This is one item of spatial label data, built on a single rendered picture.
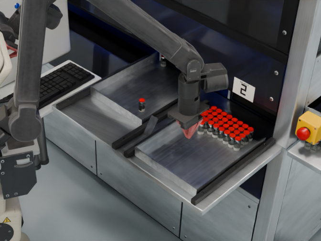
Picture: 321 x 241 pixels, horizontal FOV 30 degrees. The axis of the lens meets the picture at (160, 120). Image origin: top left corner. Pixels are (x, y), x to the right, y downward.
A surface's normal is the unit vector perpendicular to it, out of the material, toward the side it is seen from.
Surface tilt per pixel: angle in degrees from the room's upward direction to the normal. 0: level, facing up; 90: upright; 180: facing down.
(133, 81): 0
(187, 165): 0
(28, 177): 90
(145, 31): 87
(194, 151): 0
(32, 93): 75
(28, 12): 84
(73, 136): 90
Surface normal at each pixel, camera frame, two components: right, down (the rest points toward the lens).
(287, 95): -0.69, 0.43
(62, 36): 0.76, 0.43
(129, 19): 0.24, 0.58
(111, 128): 0.04, -0.78
